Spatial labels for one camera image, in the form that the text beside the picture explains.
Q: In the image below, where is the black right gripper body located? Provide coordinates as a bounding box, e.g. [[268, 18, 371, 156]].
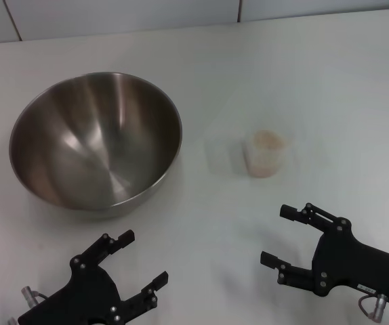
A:
[[311, 219, 389, 305]]

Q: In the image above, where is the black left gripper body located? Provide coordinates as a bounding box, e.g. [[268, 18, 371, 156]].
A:
[[17, 255, 125, 325]]

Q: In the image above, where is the clear plastic measuring cup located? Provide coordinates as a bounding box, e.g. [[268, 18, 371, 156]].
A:
[[241, 129, 297, 178]]

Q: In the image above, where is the stainless steel mixing bowl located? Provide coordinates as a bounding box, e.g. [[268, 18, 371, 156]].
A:
[[8, 71, 183, 219]]

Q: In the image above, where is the metal plug on left gripper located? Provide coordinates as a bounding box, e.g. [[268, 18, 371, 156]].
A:
[[20, 286, 37, 307]]

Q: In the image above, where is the metal plug on gripper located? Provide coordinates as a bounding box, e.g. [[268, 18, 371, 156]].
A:
[[376, 293, 389, 320], [20, 286, 37, 307]]

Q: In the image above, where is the metal plug on right gripper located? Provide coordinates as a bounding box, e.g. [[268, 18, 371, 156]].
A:
[[376, 293, 389, 320]]

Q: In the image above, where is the thin cable at right gripper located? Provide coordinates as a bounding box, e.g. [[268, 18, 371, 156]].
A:
[[357, 294, 379, 311]]

